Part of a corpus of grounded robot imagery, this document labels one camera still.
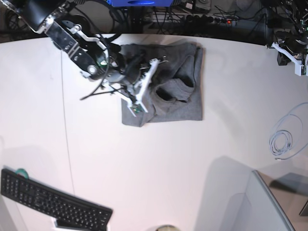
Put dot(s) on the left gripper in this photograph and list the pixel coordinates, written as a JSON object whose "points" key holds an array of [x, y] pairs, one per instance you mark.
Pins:
{"points": [[293, 42]]}

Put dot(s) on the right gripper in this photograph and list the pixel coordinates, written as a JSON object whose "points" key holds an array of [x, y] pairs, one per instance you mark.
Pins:
{"points": [[127, 64]]}

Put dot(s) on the grey t-shirt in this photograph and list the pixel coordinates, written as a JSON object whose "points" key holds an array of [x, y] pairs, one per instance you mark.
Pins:
{"points": [[174, 93]]}

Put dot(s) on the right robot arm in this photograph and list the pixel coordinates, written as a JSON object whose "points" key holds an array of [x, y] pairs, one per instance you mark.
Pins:
{"points": [[99, 58]]}

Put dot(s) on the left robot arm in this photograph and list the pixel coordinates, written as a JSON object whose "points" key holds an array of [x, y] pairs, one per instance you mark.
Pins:
{"points": [[289, 21]]}

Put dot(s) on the white power strip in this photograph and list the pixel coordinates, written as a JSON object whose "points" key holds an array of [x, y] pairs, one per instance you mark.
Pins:
{"points": [[216, 19]]}

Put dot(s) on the blue box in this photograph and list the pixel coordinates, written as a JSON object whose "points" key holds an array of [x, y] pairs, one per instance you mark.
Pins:
{"points": [[140, 3]]}

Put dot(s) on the green tape roll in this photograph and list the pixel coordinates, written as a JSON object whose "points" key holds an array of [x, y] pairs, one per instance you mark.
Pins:
{"points": [[22, 172]]}

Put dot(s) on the black computer keyboard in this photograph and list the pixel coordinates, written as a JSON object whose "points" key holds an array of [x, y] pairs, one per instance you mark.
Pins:
{"points": [[59, 205]]}

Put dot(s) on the round tan object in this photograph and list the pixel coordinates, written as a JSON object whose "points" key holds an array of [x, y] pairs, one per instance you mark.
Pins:
{"points": [[167, 227]]}

